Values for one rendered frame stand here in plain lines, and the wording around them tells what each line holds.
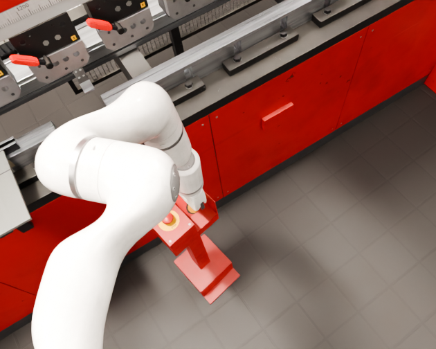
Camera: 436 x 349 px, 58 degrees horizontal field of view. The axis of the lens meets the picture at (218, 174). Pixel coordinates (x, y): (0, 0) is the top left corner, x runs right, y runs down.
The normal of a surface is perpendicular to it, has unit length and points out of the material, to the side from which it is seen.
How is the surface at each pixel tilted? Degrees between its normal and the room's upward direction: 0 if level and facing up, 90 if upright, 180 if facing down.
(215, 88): 0
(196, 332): 0
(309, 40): 0
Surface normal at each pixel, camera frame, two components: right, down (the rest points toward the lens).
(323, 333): -0.08, -0.46
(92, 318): 0.80, -0.03
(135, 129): 0.41, 0.71
